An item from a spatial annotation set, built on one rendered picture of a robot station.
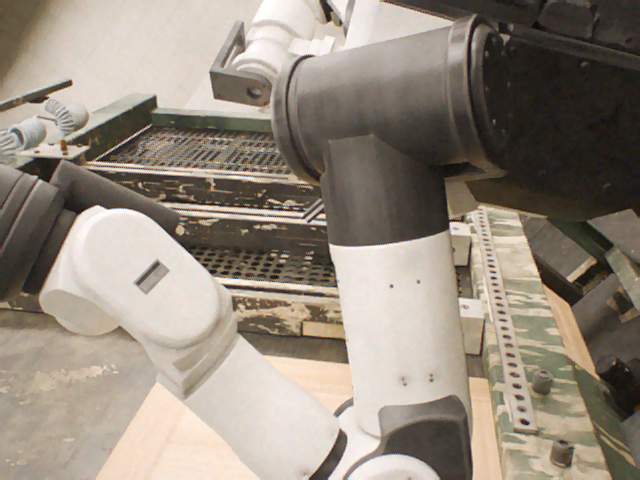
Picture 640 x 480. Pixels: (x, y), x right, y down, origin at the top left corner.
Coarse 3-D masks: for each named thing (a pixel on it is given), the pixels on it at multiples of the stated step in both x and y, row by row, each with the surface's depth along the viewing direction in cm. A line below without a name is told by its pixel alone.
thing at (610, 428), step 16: (576, 368) 98; (608, 368) 93; (624, 368) 93; (592, 384) 97; (608, 384) 97; (624, 384) 93; (592, 400) 92; (624, 400) 93; (592, 416) 88; (608, 416) 92; (608, 432) 87; (624, 432) 90; (608, 448) 83; (624, 448) 86; (608, 464) 79; (624, 464) 82
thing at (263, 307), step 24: (240, 288) 113; (264, 288) 112; (288, 288) 112; (312, 288) 112; (336, 288) 112; (240, 312) 110; (264, 312) 110; (288, 312) 109; (312, 312) 108; (336, 312) 108; (480, 312) 105; (480, 336) 105
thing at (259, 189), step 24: (48, 96) 170; (48, 144) 175; (96, 168) 170; (120, 168) 171; (144, 168) 172; (168, 168) 171; (192, 168) 171; (144, 192) 170; (168, 192) 169; (192, 192) 168; (216, 192) 167; (240, 192) 166; (264, 192) 165; (288, 192) 164; (312, 192) 163
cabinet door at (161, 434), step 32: (160, 384) 95; (320, 384) 96; (480, 384) 97; (160, 416) 89; (192, 416) 89; (480, 416) 90; (128, 448) 83; (160, 448) 83; (192, 448) 84; (224, 448) 84; (480, 448) 84
